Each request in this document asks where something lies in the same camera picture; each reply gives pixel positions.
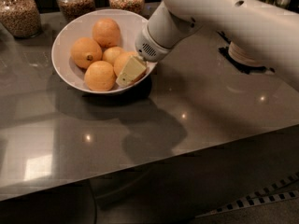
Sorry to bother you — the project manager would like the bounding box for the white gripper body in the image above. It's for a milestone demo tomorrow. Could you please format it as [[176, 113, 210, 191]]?
[[135, 26, 170, 63]]

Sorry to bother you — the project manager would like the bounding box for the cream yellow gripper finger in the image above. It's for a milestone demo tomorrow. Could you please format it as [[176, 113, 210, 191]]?
[[115, 55, 148, 89]]

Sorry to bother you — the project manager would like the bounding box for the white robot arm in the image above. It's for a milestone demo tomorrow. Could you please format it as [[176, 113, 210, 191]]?
[[135, 0, 299, 90]]

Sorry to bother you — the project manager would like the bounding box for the small middle orange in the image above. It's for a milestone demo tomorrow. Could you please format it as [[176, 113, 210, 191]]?
[[102, 47, 124, 64]]

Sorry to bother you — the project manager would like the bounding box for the white ceramic bowl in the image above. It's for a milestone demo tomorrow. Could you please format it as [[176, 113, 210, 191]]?
[[51, 9, 157, 95]]

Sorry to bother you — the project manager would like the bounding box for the left orange with stem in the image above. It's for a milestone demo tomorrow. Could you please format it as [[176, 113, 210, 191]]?
[[70, 37, 102, 69]]

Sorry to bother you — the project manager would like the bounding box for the stack of white plates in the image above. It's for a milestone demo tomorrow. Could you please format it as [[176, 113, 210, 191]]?
[[228, 42, 263, 67]]

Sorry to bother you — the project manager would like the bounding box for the middle glass cereal jar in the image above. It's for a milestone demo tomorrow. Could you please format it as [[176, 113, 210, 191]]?
[[56, 0, 95, 22]]

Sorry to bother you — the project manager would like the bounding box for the left glass cereal jar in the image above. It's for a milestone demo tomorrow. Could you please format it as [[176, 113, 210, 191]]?
[[0, 0, 41, 38]]

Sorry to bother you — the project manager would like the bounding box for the right drinking glass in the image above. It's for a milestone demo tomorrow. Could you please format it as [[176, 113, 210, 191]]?
[[275, 0, 291, 9]]

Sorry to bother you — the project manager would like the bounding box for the black white striped floor strip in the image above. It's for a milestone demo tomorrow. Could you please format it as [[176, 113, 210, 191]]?
[[199, 172, 299, 217]]

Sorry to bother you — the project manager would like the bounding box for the black wire rack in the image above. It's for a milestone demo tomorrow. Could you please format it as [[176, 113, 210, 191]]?
[[218, 32, 275, 75]]

